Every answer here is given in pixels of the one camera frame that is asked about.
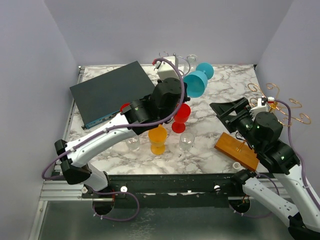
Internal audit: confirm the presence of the yellow wine glass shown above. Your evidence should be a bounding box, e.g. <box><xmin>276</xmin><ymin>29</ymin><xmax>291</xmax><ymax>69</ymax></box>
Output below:
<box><xmin>148</xmin><ymin>124</ymin><xmax>168</xmax><ymax>155</ymax></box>

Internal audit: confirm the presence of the clear glass on silver rack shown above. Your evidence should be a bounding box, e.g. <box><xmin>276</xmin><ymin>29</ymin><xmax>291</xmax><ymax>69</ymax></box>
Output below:
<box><xmin>183</xmin><ymin>54</ymin><xmax>198</xmax><ymax>74</ymax></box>

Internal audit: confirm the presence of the clear ribbed wine glass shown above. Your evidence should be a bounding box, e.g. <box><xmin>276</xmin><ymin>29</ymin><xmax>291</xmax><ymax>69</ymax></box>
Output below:
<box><xmin>179</xmin><ymin>132</ymin><xmax>195</xmax><ymax>152</ymax></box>

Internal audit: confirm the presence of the silver wire glass rack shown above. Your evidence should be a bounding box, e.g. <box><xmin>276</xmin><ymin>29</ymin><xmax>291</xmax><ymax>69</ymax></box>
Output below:
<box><xmin>156</xmin><ymin>52</ymin><xmax>197</xmax><ymax>79</ymax></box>

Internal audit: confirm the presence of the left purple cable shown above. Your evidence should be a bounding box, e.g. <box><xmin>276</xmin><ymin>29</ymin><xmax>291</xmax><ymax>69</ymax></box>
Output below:
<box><xmin>41</xmin><ymin>57</ymin><xmax>186</xmax><ymax>222</ymax></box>

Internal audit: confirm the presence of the blue wine glass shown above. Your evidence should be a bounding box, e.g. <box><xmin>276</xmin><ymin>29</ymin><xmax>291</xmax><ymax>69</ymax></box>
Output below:
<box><xmin>183</xmin><ymin>62</ymin><xmax>215</xmax><ymax>98</ymax></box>

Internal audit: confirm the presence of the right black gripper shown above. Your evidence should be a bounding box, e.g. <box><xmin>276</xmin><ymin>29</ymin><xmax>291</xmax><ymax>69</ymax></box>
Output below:
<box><xmin>209</xmin><ymin>95</ymin><xmax>261</xmax><ymax>150</ymax></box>

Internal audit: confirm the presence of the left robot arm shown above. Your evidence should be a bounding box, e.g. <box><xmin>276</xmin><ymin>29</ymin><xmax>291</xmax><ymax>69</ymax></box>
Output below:
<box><xmin>54</xmin><ymin>77</ymin><xmax>189</xmax><ymax>198</ymax></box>

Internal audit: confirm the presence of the black mounting rail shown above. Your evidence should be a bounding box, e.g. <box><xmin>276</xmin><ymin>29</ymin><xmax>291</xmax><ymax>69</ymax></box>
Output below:
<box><xmin>82</xmin><ymin>173</ymin><xmax>245</xmax><ymax>209</ymax></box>

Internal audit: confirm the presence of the aluminium frame rail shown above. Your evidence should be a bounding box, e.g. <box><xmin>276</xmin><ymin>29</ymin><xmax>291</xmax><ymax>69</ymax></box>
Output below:
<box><xmin>39</xmin><ymin>180</ymin><xmax>113</xmax><ymax>202</ymax></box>

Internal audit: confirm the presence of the gold wire glass rack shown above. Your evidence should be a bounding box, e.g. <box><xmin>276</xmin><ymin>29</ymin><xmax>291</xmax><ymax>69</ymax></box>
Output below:
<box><xmin>214</xmin><ymin>82</ymin><xmax>312</xmax><ymax>172</ymax></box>

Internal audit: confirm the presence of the purple cable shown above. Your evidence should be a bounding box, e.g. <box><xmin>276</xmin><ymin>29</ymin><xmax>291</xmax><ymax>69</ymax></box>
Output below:
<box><xmin>232</xmin><ymin>99</ymin><xmax>320</xmax><ymax>219</ymax></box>
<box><xmin>41</xmin><ymin>57</ymin><xmax>186</xmax><ymax>222</ymax></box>

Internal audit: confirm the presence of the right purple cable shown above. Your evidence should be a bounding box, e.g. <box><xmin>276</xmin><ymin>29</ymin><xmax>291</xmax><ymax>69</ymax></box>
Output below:
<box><xmin>232</xmin><ymin>99</ymin><xmax>320</xmax><ymax>219</ymax></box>

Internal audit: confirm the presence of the black network switch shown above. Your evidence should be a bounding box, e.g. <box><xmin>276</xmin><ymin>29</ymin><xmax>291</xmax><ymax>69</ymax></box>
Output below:
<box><xmin>70</xmin><ymin>61</ymin><xmax>155</xmax><ymax>130</ymax></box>

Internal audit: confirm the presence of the red wine glass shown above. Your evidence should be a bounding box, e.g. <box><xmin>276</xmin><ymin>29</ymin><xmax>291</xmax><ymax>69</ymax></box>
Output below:
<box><xmin>171</xmin><ymin>103</ymin><xmax>191</xmax><ymax>134</ymax></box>
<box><xmin>120</xmin><ymin>103</ymin><xmax>130</xmax><ymax>112</ymax></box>

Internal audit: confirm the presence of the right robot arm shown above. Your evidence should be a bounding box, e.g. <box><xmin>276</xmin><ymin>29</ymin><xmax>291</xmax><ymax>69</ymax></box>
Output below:
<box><xmin>210</xmin><ymin>97</ymin><xmax>320</xmax><ymax>240</ymax></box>

